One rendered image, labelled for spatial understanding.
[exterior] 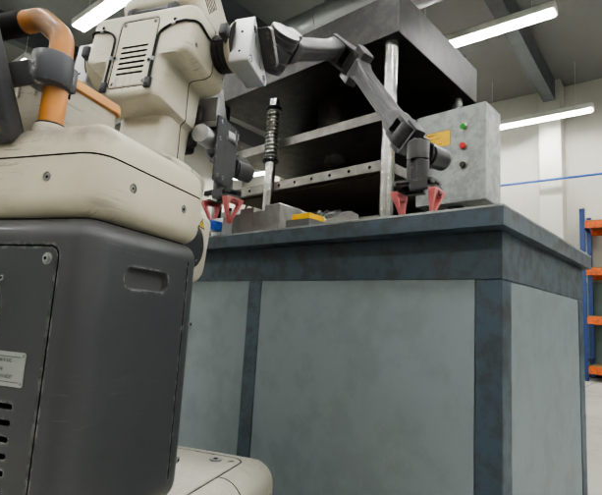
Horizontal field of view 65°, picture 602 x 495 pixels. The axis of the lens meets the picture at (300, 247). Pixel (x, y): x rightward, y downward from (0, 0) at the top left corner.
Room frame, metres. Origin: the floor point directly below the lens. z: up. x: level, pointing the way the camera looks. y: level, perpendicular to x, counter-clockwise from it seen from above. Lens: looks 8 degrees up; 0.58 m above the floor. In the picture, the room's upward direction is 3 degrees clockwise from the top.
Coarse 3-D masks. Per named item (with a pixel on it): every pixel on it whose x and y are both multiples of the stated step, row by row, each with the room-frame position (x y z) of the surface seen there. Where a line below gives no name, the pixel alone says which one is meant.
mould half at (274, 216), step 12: (276, 204) 1.29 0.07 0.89; (240, 216) 1.39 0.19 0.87; (252, 216) 1.35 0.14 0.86; (264, 216) 1.32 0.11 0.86; (276, 216) 1.28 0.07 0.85; (288, 216) 1.30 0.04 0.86; (324, 216) 1.51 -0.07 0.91; (336, 216) 1.46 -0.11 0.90; (348, 216) 1.51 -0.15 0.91; (240, 228) 1.39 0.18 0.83; (252, 228) 1.35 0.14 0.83; (264, 228) 1.31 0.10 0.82; (276, 228) 1.28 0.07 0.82
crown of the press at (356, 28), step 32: (384, 0) 1.90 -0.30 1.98; (320, 32) 2.15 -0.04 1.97; (352, 32) 2.02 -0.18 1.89; (384, 32) 1.90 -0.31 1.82; (416, 32) 1.96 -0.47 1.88; (320, 64) 2.16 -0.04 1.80; (416, 64) 2.10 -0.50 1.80; (448, 64) 2.20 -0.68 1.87; (224, 96) 2.64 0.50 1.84; (256, 96) 2.55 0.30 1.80; (288, 96) 2.52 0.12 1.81; (320, 96) 2.50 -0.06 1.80; (352, 96) 2.48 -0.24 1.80; (416, 96) 2.43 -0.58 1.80; (448, 96) 2.41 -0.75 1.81; (288, 128) 2.97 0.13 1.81
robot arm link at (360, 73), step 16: (368, 64) 1.35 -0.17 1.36; (352, 80) 1.38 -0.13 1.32; (368, 80) 1.29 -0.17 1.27; (368, 96) 1.28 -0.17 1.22; (384, 96) 1.24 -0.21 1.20; (384, 112) 1.22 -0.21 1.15; (400, 112) 1.18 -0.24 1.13; (384, 128) 1.22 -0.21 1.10; (400, 128) 1.17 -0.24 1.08; (400, 144) 1.18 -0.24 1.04
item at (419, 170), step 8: (408, 160) 1.15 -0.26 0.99; (416, 160) 1.13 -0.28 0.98; (424, 160) 1.13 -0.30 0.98; (408, 168) 1.15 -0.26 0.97; (416, 168) 1.13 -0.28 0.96; (424, 168) 1.13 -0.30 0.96; (408, 176) 1.15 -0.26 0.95; (416, 176) 1.13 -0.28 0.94; (424, 176) 1.13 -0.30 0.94; (400, 184) 1.16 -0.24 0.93; (408, 184) 1.14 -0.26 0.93; (432, 184) 1.15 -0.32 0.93; (440, 184) 1.14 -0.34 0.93
